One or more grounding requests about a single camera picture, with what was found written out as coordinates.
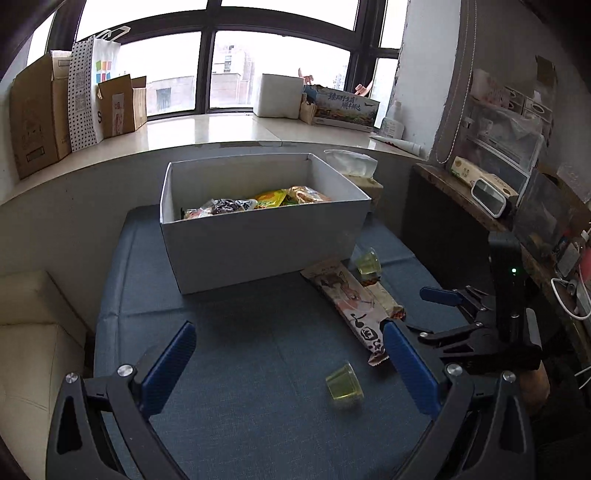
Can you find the white paper bag coloured squares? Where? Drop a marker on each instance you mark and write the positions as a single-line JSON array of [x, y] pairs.
[[106, 55]]

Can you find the white framed small mirror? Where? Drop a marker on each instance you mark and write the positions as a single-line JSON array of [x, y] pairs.
[[491, 196]]

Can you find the silver blue snack packet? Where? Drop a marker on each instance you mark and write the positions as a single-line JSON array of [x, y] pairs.
[[226, 206]]

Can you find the printed gift box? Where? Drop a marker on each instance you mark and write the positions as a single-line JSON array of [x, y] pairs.
[[346, 108]]

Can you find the brown stone side counter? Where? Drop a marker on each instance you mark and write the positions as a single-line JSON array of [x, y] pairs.
[[443, 184]]

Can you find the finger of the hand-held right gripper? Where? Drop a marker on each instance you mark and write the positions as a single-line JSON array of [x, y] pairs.
[[436, 294], [443, 335]]

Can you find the small open cardboard box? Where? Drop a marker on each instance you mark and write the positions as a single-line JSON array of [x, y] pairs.
[[117, 110]]

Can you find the white foam box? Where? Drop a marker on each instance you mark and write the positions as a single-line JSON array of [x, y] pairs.
[[277, 94]]

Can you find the blue table cloth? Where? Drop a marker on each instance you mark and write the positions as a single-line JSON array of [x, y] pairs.
[[258, 369]]

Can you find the tall brown cardboard box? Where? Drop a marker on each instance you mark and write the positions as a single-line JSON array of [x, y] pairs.
[[37, 120]]

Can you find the small wooden holder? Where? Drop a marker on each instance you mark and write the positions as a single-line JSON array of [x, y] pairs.
[[307, 110]]

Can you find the beige green tissue box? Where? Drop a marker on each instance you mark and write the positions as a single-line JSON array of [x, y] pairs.
[[471, 171]]

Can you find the clear plastic container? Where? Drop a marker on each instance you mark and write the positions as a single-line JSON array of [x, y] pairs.
[[540, 217]]

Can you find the white plastic bottle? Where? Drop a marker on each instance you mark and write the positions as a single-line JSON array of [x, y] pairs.
[[392, 127]]

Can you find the beige tissue pack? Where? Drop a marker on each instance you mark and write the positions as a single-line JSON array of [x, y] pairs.
[[353, 161]]

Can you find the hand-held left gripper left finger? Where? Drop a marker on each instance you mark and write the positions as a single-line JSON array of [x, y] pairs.
[[168, 364]]

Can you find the dark framed window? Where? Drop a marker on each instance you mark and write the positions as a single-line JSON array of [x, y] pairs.
[[207, 69]]

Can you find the pink plastic toy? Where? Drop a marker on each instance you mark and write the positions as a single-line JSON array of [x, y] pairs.
[[364, 88], [304, 74]]

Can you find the yellow snack packet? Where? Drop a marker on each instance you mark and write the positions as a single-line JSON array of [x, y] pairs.
[[270, 198]]

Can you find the white cardboard box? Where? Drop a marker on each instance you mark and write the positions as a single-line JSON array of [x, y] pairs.
[[258, 249]]

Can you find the green jelly cup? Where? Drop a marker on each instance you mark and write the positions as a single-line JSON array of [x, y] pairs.
[[345, 385], [368, 265]]

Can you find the white tube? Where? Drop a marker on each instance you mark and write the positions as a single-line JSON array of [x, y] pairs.
[[401, 144]]

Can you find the long beige snack packet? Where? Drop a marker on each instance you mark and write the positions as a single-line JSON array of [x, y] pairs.
[[351, 300]]

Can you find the person's right hand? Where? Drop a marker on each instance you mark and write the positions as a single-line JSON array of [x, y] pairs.
[[535, 385]]

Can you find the clear plastic storage drawers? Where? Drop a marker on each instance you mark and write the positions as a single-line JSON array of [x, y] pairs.
[[503, 138]]

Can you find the round orange pastry packet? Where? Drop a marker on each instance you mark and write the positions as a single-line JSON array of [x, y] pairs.
[[307, 194]]

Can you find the polka dot paper bag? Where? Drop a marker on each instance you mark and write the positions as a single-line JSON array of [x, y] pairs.
[[83, 106]]

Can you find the beige snack packet red end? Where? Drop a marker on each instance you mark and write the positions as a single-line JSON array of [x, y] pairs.
[[390, 302]]

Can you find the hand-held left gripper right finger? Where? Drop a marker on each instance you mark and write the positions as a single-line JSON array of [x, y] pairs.
[[413, 364]]

